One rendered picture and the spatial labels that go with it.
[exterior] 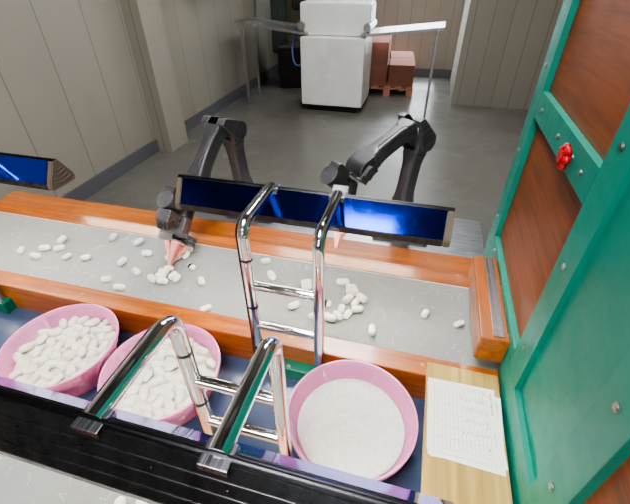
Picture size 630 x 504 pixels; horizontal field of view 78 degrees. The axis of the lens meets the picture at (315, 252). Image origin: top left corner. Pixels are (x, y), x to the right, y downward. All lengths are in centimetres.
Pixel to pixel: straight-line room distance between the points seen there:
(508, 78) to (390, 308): 475
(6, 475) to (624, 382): 100
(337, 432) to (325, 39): 447
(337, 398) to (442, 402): 22
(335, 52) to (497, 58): 194
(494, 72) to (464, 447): 506
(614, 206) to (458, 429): 49
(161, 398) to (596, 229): 86
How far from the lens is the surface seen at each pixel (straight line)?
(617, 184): 63
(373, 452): 87
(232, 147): 142
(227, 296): 115
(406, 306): 111
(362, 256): 123
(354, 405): 92
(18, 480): 100
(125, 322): 120
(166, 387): 99
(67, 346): 118
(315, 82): 505
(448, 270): 123
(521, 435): 84
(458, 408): 90
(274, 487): 44
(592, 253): 68
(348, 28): 497
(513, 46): 556
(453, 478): 83
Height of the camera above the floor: 151
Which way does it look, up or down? 37 degrees down
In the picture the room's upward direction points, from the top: 1 degrees counter-clockwise
